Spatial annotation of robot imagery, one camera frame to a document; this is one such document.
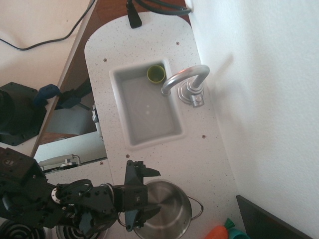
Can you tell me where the black clamp strap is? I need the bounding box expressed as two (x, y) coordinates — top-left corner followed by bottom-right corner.
(126, 0), (143, 29)

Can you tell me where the oven door handle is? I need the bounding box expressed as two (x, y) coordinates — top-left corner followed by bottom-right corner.
(38, 154), (81, 172)

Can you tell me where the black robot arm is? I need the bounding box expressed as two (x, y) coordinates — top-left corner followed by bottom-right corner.
(0, 148), (160, 236)

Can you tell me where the black board corner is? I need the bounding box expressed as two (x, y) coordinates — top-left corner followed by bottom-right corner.
(236, 195), (311, 239)

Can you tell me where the blue clamp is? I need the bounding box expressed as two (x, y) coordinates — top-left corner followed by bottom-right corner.
(33, 84), (60, 107)

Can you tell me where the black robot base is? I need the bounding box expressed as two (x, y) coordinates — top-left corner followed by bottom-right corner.
(0, 82), (46, 146)

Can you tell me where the silver toy faucet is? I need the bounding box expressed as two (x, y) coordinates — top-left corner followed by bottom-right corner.
(161, 65), (210, 108)

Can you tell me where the black cable on floor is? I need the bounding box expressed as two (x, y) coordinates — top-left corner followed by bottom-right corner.
(0, 0), (97, 52)

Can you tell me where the dark coiled hose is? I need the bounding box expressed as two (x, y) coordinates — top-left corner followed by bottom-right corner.
(134, 0), (192, 16)

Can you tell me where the white toy sink basin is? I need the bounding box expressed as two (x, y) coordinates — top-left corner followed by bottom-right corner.
(109, 58), (186, 150)

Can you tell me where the stainless steel pot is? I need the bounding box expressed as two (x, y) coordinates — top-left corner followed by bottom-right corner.
(133, 180), (204, 239)

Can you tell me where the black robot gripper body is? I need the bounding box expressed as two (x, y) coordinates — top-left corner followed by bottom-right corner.
(113, 160), (148, 231)

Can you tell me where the teal plastic toy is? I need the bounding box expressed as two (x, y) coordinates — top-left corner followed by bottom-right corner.
(224, 218), (250, 239)

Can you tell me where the right stove burner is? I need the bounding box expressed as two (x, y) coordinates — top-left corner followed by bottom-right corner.
(55, 226), (108, 239)

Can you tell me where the white speckled toy counter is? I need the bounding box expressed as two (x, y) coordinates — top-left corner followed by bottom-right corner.
(85, 12), (244, 239)

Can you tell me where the stove burner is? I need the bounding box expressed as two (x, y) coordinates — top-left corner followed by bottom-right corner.
(0, 220), (47, 239)
(55, 226), (108, 239)

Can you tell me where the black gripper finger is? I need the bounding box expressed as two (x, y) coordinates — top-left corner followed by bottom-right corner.
(144, 168), (160, 177)
(143, 204), (161, 221)

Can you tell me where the silver stove knob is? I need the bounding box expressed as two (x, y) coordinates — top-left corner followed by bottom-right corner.
(92, 105), (99, 123)

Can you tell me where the orange toy carrot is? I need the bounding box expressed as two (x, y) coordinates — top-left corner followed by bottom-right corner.
(205, 226), (229, 239)

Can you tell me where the green plastic cup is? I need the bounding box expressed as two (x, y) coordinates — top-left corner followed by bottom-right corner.
(147, 65), (166, 84)

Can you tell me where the left stove burner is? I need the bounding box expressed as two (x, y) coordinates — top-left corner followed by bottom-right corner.
(0, 220), (47, 239)

